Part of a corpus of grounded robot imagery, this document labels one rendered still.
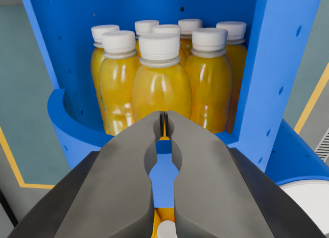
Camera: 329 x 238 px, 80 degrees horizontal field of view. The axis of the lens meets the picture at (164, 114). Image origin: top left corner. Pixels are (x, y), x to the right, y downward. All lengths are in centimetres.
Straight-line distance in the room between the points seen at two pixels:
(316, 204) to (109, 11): 63
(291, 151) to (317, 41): 114
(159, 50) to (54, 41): 15
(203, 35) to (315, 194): 50
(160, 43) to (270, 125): 12
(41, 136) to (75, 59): 170
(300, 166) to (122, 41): 51
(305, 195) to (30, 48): 161
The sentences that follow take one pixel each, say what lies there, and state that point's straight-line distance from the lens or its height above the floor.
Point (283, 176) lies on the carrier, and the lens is 58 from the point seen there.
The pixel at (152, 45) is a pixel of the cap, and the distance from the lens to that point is 19.
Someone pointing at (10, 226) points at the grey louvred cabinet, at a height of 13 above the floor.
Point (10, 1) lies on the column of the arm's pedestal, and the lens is 125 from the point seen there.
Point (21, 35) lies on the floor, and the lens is 164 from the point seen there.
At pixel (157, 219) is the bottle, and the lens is 47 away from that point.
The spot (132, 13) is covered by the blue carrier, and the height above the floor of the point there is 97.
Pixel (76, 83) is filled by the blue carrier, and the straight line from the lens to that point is 32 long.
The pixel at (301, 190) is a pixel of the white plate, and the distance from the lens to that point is 59.
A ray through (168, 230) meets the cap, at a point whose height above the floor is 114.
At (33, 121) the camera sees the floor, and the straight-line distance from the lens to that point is 194.
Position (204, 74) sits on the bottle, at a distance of 23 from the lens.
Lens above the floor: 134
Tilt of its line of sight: 58 degrees down
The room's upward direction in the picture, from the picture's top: 180 degrees counter-clockwise
